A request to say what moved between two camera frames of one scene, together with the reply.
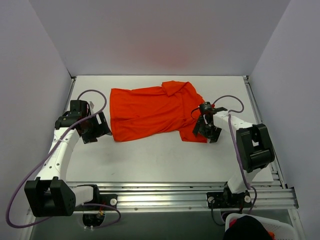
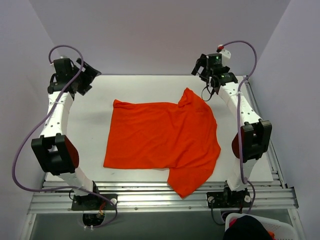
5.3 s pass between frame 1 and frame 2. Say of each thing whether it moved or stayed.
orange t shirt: moved
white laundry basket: stayed
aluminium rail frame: stayed
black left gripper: moved
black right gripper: moved
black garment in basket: stayed
